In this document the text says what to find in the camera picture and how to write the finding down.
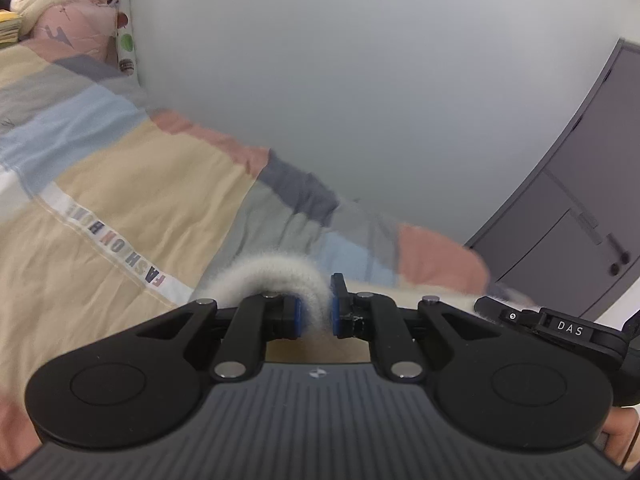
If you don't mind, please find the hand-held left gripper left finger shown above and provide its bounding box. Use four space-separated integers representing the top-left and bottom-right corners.
135 291 302 382

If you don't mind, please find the pastel patchwork bed sheet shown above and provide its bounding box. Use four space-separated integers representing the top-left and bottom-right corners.
0 40 501 466

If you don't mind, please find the pink printed pillow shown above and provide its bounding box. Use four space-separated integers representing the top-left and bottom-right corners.
30 0 121 63

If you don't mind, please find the polka dot white cloth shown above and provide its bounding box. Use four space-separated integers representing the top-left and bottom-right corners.
114 0 138 78

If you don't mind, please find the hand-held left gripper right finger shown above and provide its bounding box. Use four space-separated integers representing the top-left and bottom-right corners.
331 273 501 382

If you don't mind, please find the person's right hand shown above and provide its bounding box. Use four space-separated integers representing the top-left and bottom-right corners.
600 405 640 471

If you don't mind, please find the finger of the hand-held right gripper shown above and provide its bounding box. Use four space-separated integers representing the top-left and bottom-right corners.
474 296 546 333

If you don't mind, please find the stack of books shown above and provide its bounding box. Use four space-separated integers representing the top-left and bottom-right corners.
0 10 24 50

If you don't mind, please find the cream striped fuzzy sweater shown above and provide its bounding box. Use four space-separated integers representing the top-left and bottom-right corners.
192 254 543 365

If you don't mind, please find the grey wardrobe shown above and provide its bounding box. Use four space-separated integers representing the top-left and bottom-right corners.
465 37 640 321

